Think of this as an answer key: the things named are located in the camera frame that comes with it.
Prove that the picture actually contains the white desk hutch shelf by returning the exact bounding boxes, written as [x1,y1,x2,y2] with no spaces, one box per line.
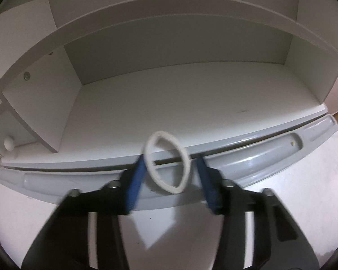
[0,0,338,168]

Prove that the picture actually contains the white tape roll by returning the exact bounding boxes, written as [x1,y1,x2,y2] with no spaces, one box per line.
[143,131,191,194]

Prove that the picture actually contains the grey drawer with knob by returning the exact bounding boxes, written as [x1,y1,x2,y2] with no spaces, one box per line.
[0,111,36,155]

